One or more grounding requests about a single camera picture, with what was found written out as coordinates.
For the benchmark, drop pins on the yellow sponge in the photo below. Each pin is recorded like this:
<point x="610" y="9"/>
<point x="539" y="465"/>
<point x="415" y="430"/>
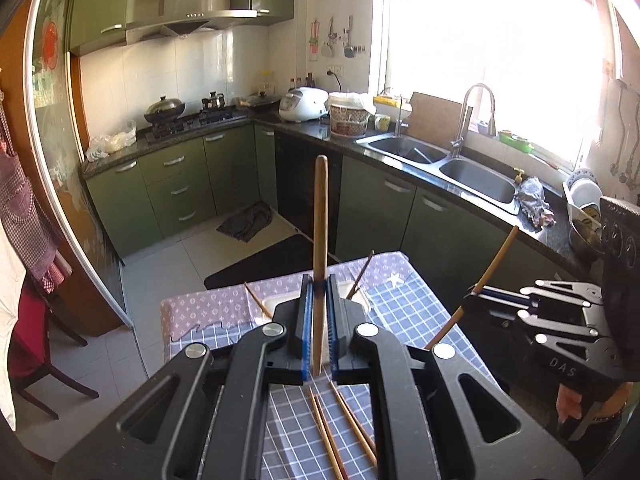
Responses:
<point x="390" y="100"/>

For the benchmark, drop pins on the single wooden chopstick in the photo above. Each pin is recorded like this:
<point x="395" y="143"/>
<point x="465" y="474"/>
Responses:
<point x="257" y="299"/>
<point x="320" y="210"/>
<point x="495" y="262"/>
<point x="361" y="274"/>

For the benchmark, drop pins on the white hanging sheet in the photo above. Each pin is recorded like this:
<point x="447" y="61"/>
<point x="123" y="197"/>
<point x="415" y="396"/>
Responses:
<point x="7" y="310"/>

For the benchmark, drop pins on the dark chair with red cloth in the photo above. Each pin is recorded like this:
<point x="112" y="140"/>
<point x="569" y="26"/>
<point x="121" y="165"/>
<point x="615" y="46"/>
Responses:
<point x="30" y="345"/>

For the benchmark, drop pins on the pink patterned tablecloth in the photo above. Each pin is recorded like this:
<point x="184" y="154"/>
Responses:
<point x="210" y="305"/>

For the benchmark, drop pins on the hanging steel spatula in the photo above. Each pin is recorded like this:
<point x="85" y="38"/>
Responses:
<point x="350" y="47"/>

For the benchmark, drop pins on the steel bowl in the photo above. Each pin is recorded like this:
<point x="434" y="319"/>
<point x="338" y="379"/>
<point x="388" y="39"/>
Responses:
<point x="585" y="240"/>

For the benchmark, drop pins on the white plastic utensil holder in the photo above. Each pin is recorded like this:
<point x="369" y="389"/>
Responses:
<point x="280" y="310"/>

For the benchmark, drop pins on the checkered apron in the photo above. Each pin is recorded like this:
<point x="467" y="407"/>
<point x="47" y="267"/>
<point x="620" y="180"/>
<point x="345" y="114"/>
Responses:
<point x="25" y="220"/>

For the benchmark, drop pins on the steel double sink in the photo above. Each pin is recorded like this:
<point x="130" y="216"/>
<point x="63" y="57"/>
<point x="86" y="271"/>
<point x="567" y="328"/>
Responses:
<point x="475" y="180"/>

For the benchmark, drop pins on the small brass tap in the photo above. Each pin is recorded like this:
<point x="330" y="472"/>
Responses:
<point x="519" y="175"/>

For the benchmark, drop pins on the black floor mat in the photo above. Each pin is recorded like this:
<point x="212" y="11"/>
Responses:
<point x="280" y="260"/>

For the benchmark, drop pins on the crumpled grey rag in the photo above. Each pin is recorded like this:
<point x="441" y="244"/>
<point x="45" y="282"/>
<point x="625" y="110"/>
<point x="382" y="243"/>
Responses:
<point x="534" y="202"/>

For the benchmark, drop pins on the steel range hood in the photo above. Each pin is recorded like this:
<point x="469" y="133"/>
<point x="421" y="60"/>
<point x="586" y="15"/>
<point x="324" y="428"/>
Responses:
<point x="185" y="5"/>

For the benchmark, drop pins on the dish rack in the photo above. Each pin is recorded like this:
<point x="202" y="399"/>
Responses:
<point x="582" y="220"/>

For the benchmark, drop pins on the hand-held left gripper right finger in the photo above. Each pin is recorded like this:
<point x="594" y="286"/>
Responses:
<point x="334" y="332"/>

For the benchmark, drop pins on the green base cabinet with drawers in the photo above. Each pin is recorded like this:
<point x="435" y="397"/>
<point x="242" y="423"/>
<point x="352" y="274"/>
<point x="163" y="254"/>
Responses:
<point x="175" y="185"/>

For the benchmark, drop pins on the hanging ladle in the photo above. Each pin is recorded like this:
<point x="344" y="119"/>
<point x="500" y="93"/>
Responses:
<point x="330" y="45"/>

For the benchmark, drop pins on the tall steel kitchen faucet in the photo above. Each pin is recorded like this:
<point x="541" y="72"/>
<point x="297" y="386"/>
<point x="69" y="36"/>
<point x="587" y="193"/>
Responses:
<point x="457" y="130"/>

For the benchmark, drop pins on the black wok with lid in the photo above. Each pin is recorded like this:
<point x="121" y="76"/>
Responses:
<point x="165" y="110"/>

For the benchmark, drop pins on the cluster of condiment bottles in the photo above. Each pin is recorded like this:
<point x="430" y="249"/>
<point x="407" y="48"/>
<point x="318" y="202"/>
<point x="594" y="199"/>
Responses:
<point x="301" y="82"/>

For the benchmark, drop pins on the sliding glass door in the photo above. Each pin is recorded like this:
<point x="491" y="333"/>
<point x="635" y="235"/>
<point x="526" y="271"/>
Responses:
<point x="60" y="135"/>

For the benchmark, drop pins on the white rice cooker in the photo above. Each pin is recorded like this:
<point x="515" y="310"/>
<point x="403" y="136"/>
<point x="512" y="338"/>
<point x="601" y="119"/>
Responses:
<point x="302" y="106"/>

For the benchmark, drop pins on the flat black pan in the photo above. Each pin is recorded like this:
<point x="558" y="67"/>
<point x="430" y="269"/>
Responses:
<point x="260" y="102"/>

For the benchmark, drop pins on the green wall cabinets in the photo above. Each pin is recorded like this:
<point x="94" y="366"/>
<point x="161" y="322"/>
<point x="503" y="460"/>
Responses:
<point x="95" y="10"/>

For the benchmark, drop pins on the hanging metal spoons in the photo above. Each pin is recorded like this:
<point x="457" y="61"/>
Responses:
<point x="622" y="145"/>

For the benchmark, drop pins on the row of wooden chopsticks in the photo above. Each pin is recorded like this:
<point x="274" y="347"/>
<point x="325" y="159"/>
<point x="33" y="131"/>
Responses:
<point x="327" y="435"/>

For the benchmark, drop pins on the green sink base cabinet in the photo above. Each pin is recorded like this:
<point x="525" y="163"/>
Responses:
<point x="440" y="230"/>

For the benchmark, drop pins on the small pale cup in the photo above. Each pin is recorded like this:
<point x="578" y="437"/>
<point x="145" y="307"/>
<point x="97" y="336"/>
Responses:
<point x="382" y="122"/>

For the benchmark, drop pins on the black gas stove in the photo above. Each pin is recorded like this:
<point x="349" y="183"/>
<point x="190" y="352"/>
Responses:
<point x="200" y="122"/>

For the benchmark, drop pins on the white wall outlet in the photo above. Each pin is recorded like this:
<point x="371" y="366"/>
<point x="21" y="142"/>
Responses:
<point x="335" y="70"/>

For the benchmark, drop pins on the patterned bucket with white bag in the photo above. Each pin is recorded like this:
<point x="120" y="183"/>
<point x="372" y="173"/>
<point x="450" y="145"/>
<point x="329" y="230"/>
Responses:
<point x="347" y="117"/>

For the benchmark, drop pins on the hanging red brush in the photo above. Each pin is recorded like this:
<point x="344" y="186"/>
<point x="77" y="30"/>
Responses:
<point x="314" y="40"/>

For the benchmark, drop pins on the black built-in appliance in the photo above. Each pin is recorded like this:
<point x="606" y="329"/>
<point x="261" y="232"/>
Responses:
<point x="300" y="195"/>

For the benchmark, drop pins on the dark cloth on floor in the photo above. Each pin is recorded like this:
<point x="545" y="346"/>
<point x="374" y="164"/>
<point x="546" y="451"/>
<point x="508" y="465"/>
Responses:
<point x="247" y="222"/>

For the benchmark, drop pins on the person's right hand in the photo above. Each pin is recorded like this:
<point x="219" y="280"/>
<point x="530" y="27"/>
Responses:
<point x="569" y="402"/>

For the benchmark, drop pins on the kitchen window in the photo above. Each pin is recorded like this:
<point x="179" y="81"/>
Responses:
<point x="500" y="45"/>

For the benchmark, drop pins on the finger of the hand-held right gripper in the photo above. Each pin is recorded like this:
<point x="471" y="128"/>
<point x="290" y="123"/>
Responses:
<point x="565" y="292"/>
<point x="560" y="330"/>

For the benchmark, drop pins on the thin steel faucet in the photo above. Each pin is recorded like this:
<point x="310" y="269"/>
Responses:
<point x="400" y="117"/>

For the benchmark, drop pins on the dark stone countertop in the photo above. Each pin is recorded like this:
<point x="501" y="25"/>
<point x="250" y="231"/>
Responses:
<point x="310" y="129"/>

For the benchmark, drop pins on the brown cutting board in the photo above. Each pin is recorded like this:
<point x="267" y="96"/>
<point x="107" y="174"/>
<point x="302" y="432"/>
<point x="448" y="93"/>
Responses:
<point x="432" y="112"/>

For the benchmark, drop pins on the white plastic bag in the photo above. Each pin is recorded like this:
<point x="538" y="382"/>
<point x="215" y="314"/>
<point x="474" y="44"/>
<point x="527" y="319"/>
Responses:
<point x="112" y="142"/>

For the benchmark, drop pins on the white plate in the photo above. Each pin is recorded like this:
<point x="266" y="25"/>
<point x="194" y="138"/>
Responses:
<point x="585" y="192"/>

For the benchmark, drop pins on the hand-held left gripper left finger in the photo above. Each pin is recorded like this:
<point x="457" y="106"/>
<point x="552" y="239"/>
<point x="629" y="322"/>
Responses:
<point x="305" y="332"/>

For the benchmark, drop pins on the small black pot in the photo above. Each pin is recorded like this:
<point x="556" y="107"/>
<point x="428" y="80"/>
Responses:
<point x="212" y="102"/>

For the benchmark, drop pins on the blue checked tablecloth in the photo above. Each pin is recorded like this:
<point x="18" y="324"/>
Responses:
<point x="220" y="342"/>

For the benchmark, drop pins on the green tray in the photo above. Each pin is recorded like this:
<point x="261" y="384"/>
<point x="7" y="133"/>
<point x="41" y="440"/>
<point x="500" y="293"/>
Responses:
<point x="515" y="141"/>

